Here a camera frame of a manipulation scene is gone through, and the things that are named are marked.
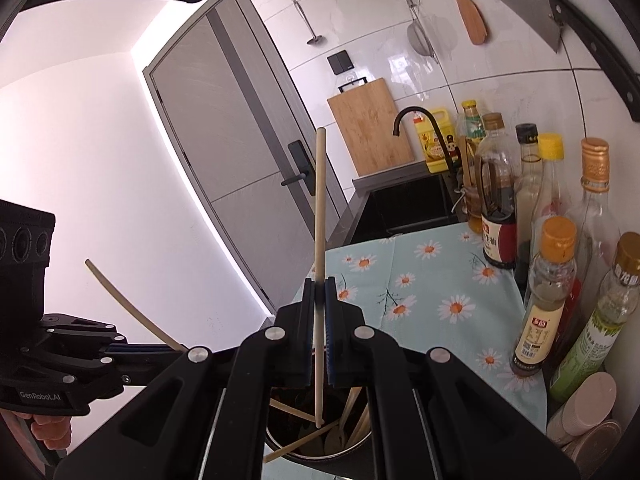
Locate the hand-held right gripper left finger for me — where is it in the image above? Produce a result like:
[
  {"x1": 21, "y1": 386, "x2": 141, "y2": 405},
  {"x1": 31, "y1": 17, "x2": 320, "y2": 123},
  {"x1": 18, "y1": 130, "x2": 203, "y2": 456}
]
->
[{"x1": 52, "y1": 280, "x2": 317, "y2": 480}]

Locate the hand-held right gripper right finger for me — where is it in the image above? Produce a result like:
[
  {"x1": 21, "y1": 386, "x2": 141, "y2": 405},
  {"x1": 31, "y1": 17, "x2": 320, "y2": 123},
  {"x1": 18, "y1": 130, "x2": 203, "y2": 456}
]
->
[{"x1": 324, "y1": 277, "x2": 581, "y2": 480}]

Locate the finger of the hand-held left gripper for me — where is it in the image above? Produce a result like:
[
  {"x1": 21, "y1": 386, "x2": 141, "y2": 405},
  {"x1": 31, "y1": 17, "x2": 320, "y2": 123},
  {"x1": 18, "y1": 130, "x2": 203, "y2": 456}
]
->
[
  {"x1": 44, "y1": 312, "x2": 192, "y2": 357},
  {"x1": 74, "y1": 354, "x2": 187, "y2": 387}
]

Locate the wooden chopstick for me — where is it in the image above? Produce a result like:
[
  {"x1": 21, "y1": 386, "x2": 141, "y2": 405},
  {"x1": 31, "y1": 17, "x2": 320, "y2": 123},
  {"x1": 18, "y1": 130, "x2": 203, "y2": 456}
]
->
[
  {"x1": 351, "y1": 404, "x2": 372, "y2": 448},
  {"x1": 313, "y1": 127, "x2": 328, "y2": 424},
  {"x1": 270, "y1": 399, "x2": 319, "y2": 422},
  {"x1": 263, "y1": 421, "x2": 342, "y2": 463},
  {"x1": 343, "y1": 386, "x2": 365, "y2": 433},
  {"x1": 84, "y1": 258, "x2": 190, "y2": 352}
]

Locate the black steel utensil holder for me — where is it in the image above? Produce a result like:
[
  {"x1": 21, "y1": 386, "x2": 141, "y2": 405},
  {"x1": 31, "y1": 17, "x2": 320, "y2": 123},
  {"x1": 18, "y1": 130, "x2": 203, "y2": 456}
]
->
[{"x1": 262, "y1": 384, "x2": 374, "y2": 465}]

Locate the person's left hand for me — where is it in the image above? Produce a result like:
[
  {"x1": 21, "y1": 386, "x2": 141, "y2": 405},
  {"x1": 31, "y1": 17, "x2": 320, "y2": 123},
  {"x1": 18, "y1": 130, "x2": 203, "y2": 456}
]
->
[{"x1": 27, "y1": 414, "x2": 71, "y2": 451}]

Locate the wooden spoon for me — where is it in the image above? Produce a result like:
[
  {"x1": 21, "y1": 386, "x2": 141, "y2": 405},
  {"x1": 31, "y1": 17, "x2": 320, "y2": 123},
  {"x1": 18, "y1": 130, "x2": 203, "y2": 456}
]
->
[{"x1": 324, "y1": 426, "x2": 347, "y2": 457}]

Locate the floral light blue tablecloth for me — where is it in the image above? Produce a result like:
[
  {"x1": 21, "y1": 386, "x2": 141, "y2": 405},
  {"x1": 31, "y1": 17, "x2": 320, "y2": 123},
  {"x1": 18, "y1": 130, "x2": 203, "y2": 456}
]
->
[{"x1": 262, "y1": 222, "x2": 549, "y2": 480}]

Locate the black sink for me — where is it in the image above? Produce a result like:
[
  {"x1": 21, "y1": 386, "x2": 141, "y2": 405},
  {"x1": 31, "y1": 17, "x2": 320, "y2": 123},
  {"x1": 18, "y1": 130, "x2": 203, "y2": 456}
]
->
[{"x1": 349, "y1": 162, "x2": 459, "y2": 249}]

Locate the brown cap soy sauce bottle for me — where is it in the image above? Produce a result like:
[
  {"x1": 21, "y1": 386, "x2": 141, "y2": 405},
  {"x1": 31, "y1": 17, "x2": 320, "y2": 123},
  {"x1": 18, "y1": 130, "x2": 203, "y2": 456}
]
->
[{"x1": 473, "y1": 112, "x2": 520, "y2": 270}]

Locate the small orange cap seasoning bottle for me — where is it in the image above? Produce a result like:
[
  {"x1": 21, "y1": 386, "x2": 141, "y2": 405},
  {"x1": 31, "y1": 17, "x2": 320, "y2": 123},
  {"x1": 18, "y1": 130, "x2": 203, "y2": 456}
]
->
[{"x1": 509, "y1": 215, "x2": 579, "y2": 377}]

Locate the wooden cutting board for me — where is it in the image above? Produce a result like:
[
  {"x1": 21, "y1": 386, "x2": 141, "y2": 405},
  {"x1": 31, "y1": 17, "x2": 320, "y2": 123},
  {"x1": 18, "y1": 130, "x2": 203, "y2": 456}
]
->
[{"x1": 327, "y1": 75, "x2": 416, "y2": 179}]

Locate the grey door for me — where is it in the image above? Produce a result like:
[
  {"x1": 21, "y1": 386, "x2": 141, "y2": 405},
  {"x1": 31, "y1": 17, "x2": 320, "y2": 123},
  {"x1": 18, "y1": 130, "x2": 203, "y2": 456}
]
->
[{"x1": 142, "y1": 0, "x2": 353, "y2": 313}]

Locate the yellow dish soap bottle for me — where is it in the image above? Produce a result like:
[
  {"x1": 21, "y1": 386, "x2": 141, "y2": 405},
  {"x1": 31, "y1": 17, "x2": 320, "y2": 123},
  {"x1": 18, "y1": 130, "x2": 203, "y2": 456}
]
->
[{"x1": 413, "y1": 105, "x2": 454, "y2": 174}]

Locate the black faucet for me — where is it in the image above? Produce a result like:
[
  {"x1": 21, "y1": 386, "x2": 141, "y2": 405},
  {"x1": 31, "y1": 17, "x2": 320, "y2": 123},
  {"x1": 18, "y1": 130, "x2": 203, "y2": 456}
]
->
[{"x1": 391, "y1": 106, "x2": 459, "y2": 177}]

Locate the yellow cap cooking oil bottle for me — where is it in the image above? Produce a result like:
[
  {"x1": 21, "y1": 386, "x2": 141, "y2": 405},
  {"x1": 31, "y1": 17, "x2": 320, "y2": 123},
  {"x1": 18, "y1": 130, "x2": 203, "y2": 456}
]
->
[{"x1": 457, "y1": 99, "x2": 489, "y2": 234}]

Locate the black cap cloudy bottle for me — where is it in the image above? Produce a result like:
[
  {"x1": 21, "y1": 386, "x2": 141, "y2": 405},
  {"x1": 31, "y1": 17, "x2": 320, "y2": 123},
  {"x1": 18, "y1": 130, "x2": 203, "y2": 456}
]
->
[{"x1": 512, "y1": 123, "x2": 544, "y2": 302}]

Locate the green label gold cap bottle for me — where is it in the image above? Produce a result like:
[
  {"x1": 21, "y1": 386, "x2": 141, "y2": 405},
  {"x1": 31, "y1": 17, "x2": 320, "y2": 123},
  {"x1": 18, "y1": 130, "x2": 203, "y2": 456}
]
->
[{"x1": 548, "y1": 231, "x2": 640, "y2": 404}]

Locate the yellow cap clear bottle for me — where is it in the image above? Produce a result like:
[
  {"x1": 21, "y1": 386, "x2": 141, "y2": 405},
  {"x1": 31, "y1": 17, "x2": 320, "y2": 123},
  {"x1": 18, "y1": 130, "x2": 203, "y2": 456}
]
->
[{"x1": 529, "y1": 133, "x2": 569, "y2": 262}]

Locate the tall gold cap clear bottle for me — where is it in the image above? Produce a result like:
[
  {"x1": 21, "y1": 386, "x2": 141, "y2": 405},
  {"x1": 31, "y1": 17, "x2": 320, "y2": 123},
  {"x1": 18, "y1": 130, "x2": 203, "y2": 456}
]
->
[{"x1": 559, "y1": 137, "x2": 624, "y2": 342}]

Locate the hanging steel mesh strainer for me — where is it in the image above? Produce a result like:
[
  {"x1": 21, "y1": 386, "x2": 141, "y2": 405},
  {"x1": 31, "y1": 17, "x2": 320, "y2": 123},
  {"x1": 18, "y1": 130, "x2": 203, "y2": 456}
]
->
[{"x1": 399, "y1": 0, "x2": 436, "y2": 57}]

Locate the hanging steel ladle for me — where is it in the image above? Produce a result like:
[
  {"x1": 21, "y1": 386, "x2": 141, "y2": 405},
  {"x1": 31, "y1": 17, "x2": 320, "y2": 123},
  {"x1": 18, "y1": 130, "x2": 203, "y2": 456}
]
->
[{"x1": 292, "y1": 0, "x2": 324, "y2": 46}]

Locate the hanging wooden spatula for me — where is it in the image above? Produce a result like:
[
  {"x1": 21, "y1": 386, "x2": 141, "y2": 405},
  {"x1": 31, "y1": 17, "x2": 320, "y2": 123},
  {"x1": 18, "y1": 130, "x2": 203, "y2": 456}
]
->
[{"x1": 429, "y1": 0, "x2": 489, "y2": 46}]

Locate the black door lock handle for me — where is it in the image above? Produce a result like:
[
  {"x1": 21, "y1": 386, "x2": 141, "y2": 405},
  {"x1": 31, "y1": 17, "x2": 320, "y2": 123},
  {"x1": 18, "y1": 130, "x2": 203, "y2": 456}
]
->
[{"x1": 280, "y1": 140, "x2": 314, "y2": 194}]

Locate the black wall switch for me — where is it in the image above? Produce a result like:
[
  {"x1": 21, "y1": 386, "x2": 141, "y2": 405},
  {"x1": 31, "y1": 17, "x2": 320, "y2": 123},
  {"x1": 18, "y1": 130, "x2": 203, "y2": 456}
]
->
[{"x1": 327, "y1": 49, "x2": 354, "y2": 75}]

